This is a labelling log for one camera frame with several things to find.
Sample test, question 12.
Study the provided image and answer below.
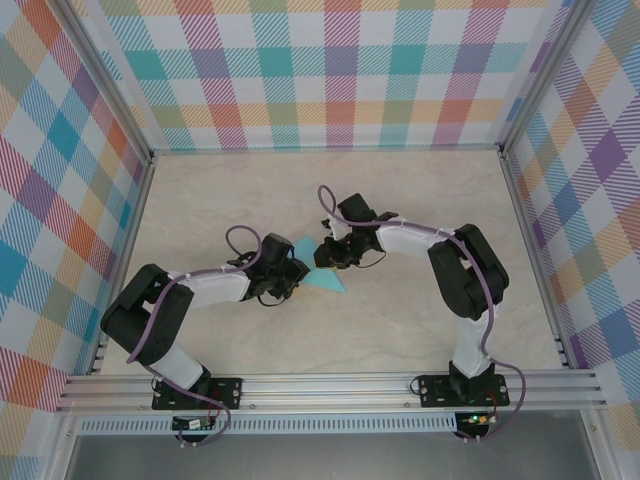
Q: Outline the teal cloth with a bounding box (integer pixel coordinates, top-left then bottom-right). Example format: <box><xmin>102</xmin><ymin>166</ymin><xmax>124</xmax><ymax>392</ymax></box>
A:
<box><xmin>292</xmin><ymin>235</ymin><xmax>347</xmax><ymax>295</ymax></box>

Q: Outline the grey metal sheet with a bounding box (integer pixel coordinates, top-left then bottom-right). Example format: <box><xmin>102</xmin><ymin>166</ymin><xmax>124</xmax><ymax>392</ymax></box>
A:
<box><xmin>64</xmin><ymin>432</ymin><xmax>601</xmax><ymax>480</ymax></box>

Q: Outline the left gripper thin black wire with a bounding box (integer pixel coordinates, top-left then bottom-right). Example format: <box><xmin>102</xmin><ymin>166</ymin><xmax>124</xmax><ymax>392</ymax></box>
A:
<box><xmin>257</xmin><ymin>292</ymin><xmax>294</xmax><ymax>309</ymax></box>

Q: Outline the gripper thin black wire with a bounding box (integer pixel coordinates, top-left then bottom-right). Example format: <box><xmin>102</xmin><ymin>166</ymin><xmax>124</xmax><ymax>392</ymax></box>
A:
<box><xmin>257</xmin><ymin>292</ymin><xmax>294</xmax><ymax>309</ymax></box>
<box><xmin>357</xmin><ymin>248</ymin><xmax>388</xmax><ymax>269</ymax></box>

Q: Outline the right gripper thin black wire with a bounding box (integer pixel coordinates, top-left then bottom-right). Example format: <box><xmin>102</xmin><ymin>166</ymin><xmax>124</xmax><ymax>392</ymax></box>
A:
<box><xmin>357</xmin><ymin>248</ymin><xmax>388</xmax><ymax>269</ymax></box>

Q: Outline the thin aluminium frame rail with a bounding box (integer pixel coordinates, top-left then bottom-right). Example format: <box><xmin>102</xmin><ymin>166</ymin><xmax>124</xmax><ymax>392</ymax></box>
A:
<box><xmin>149</xmin><ymin>143</ymin><xmax>506</xmax><ymax>157</ymax></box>

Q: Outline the wide aluminium frame beam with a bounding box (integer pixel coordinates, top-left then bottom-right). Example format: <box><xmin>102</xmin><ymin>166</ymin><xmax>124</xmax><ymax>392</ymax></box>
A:
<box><xmin>55</xmin><ymin>368</ymin><xmax>609</xmax><ymax>414</ymax></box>

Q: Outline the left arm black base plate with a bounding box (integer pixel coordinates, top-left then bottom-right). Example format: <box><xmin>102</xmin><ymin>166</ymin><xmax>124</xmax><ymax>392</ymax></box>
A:
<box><xmin>151</xmin><ymin>377</ymin><xmax>245</xmax><ymax>411</ymax></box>

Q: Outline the perforated metal cable tray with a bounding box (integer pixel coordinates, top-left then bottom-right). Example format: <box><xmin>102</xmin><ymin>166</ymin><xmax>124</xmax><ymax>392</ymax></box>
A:
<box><xmin>77</xmin><ymin>412</ymin><xmax>459</xmax><ymax>435</ymax></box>

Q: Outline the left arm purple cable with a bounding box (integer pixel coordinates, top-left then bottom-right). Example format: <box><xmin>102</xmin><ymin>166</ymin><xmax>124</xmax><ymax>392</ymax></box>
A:
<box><xmin>127</xmin><ymin>225</ymin><xmax>264</xmax><ymax>449</ymax></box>

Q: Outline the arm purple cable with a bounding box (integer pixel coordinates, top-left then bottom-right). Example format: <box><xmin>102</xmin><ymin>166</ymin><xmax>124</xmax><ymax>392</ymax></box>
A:
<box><xmin>127</xmin><ymin>225</ymin><xmax>264</xmax><ymax>449</ymax></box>
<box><xmin>317</xmin><ymin>184</ymin><xmax>530</xmax><ymax>444</ymax></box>

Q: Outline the aluminium side rail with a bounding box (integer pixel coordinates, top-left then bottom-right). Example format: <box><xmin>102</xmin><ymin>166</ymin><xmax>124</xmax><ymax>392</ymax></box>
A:
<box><xmin>87</xmin><ymin>154</ymin><xmax>157</xmax><ymax>376</ymax></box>
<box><xmin>499</xmin><ymin>149</ymin><xmax>576</xmax><ymax>371</ymax></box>

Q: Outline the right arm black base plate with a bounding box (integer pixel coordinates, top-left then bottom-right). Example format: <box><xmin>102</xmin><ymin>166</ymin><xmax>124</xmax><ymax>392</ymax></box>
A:
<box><xmin>418</xmin><ymin>373</ymin><xmax>510</xmax><ymax>409</ymax></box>

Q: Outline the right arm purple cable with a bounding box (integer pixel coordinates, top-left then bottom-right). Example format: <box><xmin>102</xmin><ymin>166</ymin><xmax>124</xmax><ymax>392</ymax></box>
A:
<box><xmin>317</xmin><ymin>184</ymin><xmax>530</xmax><ymax>444</ymax></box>

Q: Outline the aluminium upright post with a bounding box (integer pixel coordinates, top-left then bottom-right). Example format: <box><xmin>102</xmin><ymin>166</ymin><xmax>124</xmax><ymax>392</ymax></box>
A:
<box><xmin>497</xmin><ymin>0</ymin><xmax>601</xmax><ymax>159</ymax></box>
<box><xmin>48</xmin><ymin>0</ymin><xmax>155</xmax><ymax>164</ymax></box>

